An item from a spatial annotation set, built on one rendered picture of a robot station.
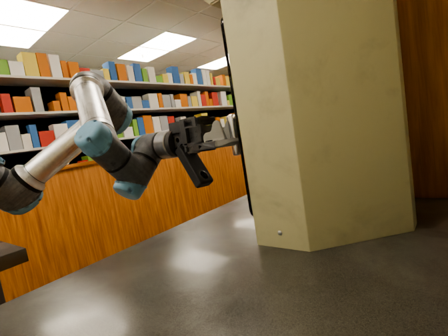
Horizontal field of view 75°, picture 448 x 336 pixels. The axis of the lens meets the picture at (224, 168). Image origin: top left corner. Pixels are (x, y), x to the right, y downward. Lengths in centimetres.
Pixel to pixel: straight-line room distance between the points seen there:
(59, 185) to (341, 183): 214
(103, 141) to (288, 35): 43
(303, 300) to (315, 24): 42
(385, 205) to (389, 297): 21
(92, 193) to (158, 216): 68
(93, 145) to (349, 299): 55
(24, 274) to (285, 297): 214
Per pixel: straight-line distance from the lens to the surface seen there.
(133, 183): 76
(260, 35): 55
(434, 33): 84
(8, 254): 103
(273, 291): 45
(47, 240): 244
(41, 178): 114
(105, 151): 70
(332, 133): 53
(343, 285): 46
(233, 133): 63
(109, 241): 264
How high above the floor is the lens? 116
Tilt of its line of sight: 6 degrees down
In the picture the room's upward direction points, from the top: 9 degrees counter-clockwise
